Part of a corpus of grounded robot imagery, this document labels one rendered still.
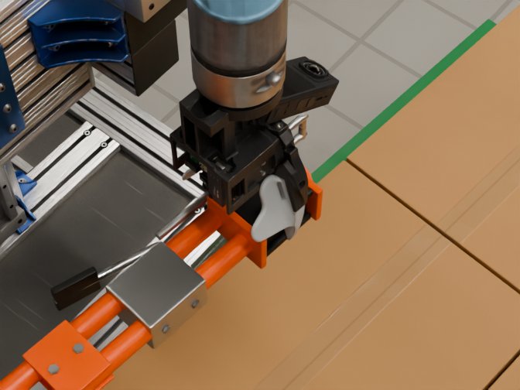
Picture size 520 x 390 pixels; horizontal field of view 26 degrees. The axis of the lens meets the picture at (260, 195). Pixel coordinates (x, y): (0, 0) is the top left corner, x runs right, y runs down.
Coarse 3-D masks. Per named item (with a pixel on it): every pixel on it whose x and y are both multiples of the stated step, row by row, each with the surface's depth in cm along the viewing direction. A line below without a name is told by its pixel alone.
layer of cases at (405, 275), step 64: (512, 64) 187; (384, 128) 179; (448, 128) 179; (512, 128) 179; (384, 192) 173; (448, 192) 173; (512, 192) 173; (320, 256) 167; (384, 256) 167; (448, 256) 167; (512, 256) 167; (192, 320) 161; (256, 320) 161; (320, 320) 161; (384, 320) 161; (448, 320) 161; (512, 320) 161; (128, 384) 155; (192, 384) 155; (256, 384) 155; (320, 384) 155; (384, 384) 155; (448, 384) 155; (512, 384) 155
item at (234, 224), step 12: (312, 192) 106; (216, 204) 105; (252, 204) 105; (312, 204) 108; (228, 216) 105; (240, 216) 105; (252, 216) 105; (312, 216) 110; (228, 228) 107; (240, 228) 105; (228, 240) 109; (252, 240) 104; (264, 240) 103; (276, 240) 108; (252, 252) 106; (264, 252) 105; (264, 264) 107
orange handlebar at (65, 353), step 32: (192, 224) 106; (224, 256) 104; (64, 320) 100; (96, 320) 101; (32, 352) 98; (64, 352) 98; (96, 352) 98; (128, 352) 99; (0, 384) 97; (32, 384) 98; (64, 384) 97; (96, 384) 98
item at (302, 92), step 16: (288, 64) 99; (304, 64) 100; (320, 64) 101; (288, 80) 97; (304, 80) 98; (320, 80) 99; (336, 80) 101; (288, 96) 94; (304, 96) 96; (320, 96) 99; (272, 112) 93; (288, 112) 96
